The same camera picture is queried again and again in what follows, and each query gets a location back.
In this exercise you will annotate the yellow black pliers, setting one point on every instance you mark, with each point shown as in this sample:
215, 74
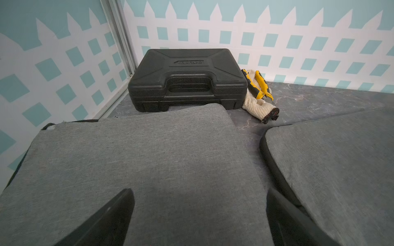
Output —
259, 90

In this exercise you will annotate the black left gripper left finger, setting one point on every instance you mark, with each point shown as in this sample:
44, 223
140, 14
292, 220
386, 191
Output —
106, 227

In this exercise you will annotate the black plastic tool case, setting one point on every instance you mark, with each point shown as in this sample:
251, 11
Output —
169, 77

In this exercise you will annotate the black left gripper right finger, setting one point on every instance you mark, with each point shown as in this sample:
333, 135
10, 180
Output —
290, 227

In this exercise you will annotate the grey laptop bag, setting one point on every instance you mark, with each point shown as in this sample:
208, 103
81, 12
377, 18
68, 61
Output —
192, 178
339, 171

